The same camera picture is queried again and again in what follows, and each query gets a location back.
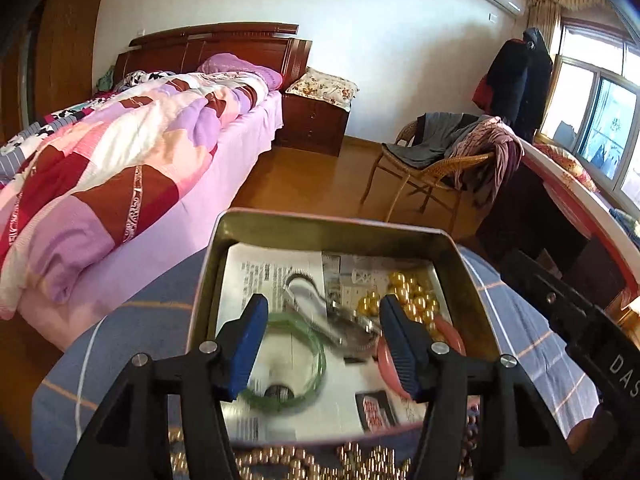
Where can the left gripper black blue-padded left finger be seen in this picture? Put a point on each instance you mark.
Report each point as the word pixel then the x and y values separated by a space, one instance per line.
pixel 127 437

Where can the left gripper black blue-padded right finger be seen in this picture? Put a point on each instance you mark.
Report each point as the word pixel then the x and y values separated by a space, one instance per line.
pixel 519 438

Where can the green jade bangle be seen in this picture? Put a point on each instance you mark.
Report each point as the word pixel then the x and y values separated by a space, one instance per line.
pixel 289 371

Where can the silver wrist watch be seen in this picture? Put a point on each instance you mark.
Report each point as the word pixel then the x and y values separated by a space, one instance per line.
pixel 347 331

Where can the person's hand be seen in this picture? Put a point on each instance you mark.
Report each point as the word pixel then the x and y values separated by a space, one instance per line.
pixel 589 438

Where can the blue plaid tablecloth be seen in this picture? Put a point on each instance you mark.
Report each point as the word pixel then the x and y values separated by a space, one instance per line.
pixel 66 399

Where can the striped bedding by window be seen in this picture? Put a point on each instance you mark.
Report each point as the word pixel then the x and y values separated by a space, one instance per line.
pixel 575 193

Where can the paper leaflet in tin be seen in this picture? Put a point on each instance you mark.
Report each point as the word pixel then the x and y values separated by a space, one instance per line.
pixel 359 397

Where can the pink metal tin box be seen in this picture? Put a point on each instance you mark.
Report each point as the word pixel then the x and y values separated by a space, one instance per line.
pixel 467 328

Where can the clothes draped on chair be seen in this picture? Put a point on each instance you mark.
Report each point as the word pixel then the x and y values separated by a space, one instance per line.
pixel 460 142

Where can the wicker chair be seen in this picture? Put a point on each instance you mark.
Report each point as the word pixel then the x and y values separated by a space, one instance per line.
pixel 435 182

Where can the wooden bed with headboard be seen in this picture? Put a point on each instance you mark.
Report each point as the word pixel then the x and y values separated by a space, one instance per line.
pixel 185 228

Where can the patchwork pink quilt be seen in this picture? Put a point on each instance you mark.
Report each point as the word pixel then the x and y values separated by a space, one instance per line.
pixel 99 183

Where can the hanging dark coats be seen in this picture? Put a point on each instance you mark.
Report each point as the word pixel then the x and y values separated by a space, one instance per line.
pixel 516 86

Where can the beige curtain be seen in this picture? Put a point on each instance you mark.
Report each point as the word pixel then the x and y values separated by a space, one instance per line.
pixel 546 17

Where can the dark wooden nightstand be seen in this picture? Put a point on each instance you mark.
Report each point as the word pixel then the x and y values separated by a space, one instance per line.
pixel 312 125

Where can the purple pillow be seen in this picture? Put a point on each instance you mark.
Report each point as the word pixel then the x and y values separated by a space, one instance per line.
pixel 228 62

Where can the floral cushion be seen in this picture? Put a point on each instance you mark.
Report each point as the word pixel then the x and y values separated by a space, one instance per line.
pixel 324 87

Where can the wooden wardrobe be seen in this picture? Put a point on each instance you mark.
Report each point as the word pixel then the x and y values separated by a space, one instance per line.
pixel 46 58

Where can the window with frame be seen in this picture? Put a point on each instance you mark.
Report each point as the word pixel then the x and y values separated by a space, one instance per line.
pixel 593 107

